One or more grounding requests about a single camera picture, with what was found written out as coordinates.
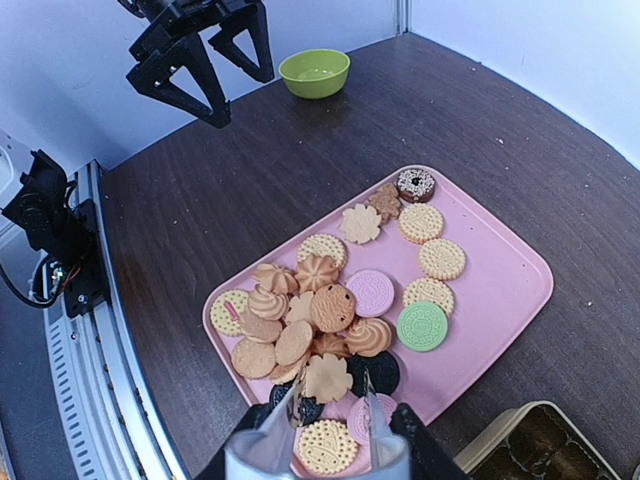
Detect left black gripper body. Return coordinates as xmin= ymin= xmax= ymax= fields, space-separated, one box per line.
xmin=119 ymin=0 xmax=260 ymax=38

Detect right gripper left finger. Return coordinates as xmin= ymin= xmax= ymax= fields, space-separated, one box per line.
xmin=194 ymin=404 xmax=271 ymax=480

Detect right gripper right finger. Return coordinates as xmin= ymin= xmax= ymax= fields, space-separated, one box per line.
xmin=390 ymin=403 xmax=469 ymax=480

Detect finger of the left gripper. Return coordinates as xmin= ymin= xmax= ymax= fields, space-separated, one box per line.
xmin=208 ymin=4 xmax=275 ymax=83
xmin=124 ymin=22 xmax=232 ymax=130

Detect metal serving tongs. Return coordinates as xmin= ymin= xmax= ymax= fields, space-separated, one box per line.
xmin=224 ymin=370 xmax=411 ymax=479

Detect brown leaf cookie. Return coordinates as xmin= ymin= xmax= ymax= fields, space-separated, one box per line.
xmin=303 ymin=353 xmax=353 ymax=404

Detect swirl butter cookie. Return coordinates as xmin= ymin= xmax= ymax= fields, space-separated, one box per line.
xmin=345 ymin=318 xmax=393 ymax=358

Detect pink sandwich cookie lower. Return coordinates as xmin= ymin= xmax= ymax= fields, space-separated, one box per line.
xmin=347 ymin=393 xmax=397 ymax=445

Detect pink sandwich cookie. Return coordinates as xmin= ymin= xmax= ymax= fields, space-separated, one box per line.
xmin=346 ymin=269 xmax=395 ymax=318
xmin=347 ymin=393 xmax=397 ymax=445

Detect green plastic bowl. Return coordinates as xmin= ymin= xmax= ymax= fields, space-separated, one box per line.
xmin=279 ymin=49 xmax=351 ymax=100

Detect black sandwich cookie upper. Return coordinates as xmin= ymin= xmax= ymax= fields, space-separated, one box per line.
xmin=347 ymin=351 xmax=400 ymax=397

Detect black sandwich cookie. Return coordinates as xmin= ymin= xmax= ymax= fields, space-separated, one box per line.
xmin=269 ymin=381 xmax=324 ymax=427
xmin=347 ymin=351 xmax=400 ymax=397

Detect beige round biscuit corner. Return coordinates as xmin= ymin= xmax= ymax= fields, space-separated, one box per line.
xmin=296 ymin=419 xmax=359 ymax=475

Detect gold cookie tin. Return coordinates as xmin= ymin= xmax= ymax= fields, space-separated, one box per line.
xmin=454 ymin=401 xmax=620 ymax=479

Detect black sandwich cookie lower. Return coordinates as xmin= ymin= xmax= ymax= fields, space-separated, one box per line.
xmin=269 ymin=381 xmax=324 ymax=427

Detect green sandwich cookie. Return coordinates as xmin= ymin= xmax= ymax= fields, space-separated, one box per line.
xmin=396 ymin=302 xmax=449 ymax=352

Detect pink plastic tray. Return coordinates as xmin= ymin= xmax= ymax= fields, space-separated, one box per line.
xmin=202 ymin=165 xmax=554 ymax=425

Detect biscuit with pink stick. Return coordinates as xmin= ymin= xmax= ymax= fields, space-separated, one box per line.
xmin=209 ymin=289 xmax=248 ymax=337

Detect beige round biscuit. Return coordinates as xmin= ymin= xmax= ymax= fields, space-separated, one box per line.
xmin=418 ymin=238 xmax=466 ymax=281
xmin=402 ymin=277 xmax=455 ymax=317
xmin=398 ymin=203 xmax=444 ymax=244

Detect pink sandwich cookie upper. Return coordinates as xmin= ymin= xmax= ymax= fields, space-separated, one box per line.
xmin=346 ymin=269 xmax=395 ymax=318

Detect brown tree cookie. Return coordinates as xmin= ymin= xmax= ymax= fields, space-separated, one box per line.
xmin=366 ymin=183 xmax=402 ymax=224

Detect beige flower cookie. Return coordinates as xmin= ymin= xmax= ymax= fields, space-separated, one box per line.
xmin=339 ymin=204 xmax=382 ymax=245

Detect chocolate sprinkle donut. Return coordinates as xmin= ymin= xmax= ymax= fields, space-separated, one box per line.
xmin=396 ymin=168 xmax=436 ymax=203

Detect beige round biscuit top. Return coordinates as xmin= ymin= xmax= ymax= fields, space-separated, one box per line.
xmin=398 ymin=203 xmax=444 ymax=244

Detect left aluminium frame post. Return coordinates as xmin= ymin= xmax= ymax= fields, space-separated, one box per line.
xmin=394 ymin=0 xmax=412 ymax=36

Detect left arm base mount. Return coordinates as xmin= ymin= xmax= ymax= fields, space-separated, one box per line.
xmin=1 ymin=150 xmax=110 ymax=318

